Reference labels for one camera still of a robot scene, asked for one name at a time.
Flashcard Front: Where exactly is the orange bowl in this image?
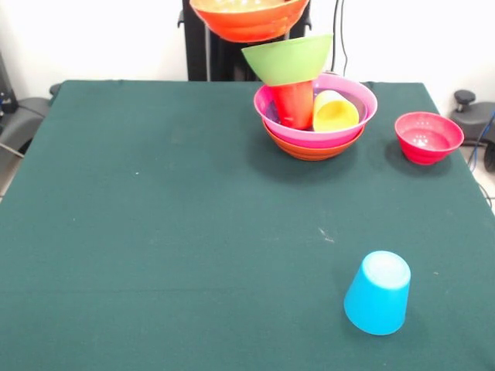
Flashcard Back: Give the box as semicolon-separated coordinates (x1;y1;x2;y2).
261;115;366;162
189;0;311;44

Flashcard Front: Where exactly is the red cup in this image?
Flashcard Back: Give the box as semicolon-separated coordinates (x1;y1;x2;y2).
269;80;315;131

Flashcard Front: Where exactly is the yellow cup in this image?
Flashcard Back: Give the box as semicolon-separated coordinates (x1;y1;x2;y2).
312;90;360;133

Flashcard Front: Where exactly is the green bowl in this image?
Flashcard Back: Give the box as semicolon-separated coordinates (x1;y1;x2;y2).
241;32;334;87

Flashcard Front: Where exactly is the purple bowl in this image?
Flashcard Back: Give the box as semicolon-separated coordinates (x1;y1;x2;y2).
265;90;368;133

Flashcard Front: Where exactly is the large pink bowl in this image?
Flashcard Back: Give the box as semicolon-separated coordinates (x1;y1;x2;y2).
253;73;378;149

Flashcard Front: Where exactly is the dark green tablecloth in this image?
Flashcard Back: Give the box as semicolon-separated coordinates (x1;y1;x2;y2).
0;80;495;371

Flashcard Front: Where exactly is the light blue cup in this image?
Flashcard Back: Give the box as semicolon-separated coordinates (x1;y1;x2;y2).
343;250;412;336

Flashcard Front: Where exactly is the small crimson bowl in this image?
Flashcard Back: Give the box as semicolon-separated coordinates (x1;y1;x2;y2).
394;111;465;166

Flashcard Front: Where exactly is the black caster leg with knob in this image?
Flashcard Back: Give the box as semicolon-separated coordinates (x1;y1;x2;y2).
0;83;63;159
450;89;495;173

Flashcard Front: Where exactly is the black wall cable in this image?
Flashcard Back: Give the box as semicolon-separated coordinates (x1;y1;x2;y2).
326;0;351;78

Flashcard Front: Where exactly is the blue cable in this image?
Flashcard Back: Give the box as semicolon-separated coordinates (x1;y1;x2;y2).
467;111;495;171

